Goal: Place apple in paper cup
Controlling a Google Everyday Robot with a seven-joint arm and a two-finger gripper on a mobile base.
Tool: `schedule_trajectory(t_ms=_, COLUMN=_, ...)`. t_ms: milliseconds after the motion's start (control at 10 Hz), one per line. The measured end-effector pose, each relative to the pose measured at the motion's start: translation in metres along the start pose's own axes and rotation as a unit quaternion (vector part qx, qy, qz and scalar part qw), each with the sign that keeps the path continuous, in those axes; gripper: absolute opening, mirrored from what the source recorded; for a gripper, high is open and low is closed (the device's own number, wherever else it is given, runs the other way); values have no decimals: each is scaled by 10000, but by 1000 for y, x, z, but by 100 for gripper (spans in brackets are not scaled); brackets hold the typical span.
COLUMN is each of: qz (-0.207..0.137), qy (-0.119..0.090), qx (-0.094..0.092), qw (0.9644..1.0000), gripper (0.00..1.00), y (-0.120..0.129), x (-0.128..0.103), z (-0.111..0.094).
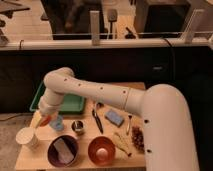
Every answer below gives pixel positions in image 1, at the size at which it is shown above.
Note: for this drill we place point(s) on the blue sponge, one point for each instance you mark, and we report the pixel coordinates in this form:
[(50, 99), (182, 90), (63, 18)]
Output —
[(114, 118)]

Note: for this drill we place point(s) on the light blue plastic cup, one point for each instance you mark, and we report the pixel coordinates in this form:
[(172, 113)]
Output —
[(57, 124)]

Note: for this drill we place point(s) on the dark purple bowl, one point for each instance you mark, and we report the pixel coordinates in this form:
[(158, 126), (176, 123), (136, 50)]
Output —
[(52, 154)]

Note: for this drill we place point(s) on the copper orange bowl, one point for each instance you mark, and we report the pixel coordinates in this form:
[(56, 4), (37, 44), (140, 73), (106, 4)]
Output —
[(101, 151)]

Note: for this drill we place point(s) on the bunch of dark grapes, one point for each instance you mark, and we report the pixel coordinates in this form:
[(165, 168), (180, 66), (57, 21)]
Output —
[(137, 138)]

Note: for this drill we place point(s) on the white angled post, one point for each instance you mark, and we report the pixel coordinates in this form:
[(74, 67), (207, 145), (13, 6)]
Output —
[(193, 23)]

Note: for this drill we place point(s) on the orange apple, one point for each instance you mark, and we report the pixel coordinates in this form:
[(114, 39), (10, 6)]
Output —
[(45, 121)]

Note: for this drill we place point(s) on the green plastic tray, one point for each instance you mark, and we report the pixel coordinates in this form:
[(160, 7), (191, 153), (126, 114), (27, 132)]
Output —
[(72, 104)]

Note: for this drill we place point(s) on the black handled spoon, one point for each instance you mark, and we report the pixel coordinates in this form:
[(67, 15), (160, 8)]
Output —
[(96, 117)]

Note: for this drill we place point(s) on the white paper cup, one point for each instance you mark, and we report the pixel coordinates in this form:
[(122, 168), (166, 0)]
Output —
[(27, 137)]

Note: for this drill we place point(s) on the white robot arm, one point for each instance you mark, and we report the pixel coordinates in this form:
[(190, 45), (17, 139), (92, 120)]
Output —
[(168, 131)]

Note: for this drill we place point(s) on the grey cloth in bowl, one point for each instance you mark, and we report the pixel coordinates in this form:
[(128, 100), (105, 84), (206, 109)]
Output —
[(64, 154)]

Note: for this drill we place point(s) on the white vertical post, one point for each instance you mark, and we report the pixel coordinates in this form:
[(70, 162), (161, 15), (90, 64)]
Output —
[(95, 28)]

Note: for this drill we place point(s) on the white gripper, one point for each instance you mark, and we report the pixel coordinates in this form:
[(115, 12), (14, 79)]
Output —
[(48, 106)]

